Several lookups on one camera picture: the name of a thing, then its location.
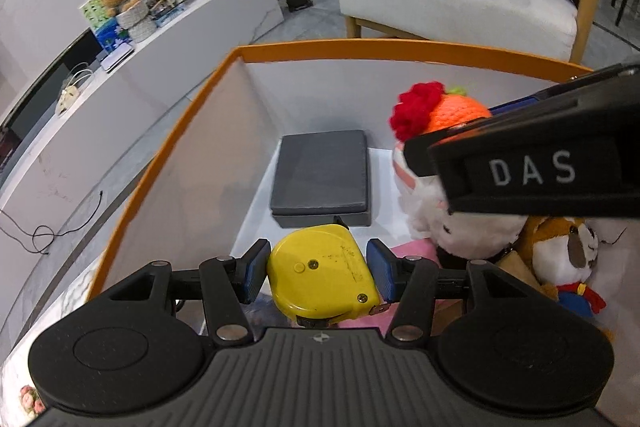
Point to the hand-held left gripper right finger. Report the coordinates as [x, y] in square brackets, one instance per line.
[382, 269]

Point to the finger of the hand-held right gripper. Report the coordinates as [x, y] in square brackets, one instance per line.
[590, 87]
[422, 154]

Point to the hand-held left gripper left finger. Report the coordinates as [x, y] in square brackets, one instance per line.
[257, 267]

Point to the orange crochet toy red flower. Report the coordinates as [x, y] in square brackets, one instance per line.
[450, 109]

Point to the yellow tape measure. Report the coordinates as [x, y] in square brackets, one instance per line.
[315, 272]

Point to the pink striped white plush toy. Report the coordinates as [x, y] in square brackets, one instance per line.
[465, 232]

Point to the orange storage box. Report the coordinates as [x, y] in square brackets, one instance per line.
[200, 157]

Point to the brown white plush dog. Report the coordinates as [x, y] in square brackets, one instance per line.
[565, 257]

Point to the grey flat box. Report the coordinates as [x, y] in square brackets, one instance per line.
[320, 177]

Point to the white marble cabinet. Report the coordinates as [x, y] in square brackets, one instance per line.
[200, 32]

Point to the silver laptop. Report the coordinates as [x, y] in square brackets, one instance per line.
[117, 57]

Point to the white power strip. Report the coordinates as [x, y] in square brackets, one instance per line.
[70, 94]

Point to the woven grey basket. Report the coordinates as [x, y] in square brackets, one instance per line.
[142, 29]
[134, 13]

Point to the painted picture board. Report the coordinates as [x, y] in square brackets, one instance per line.
[102, 27]

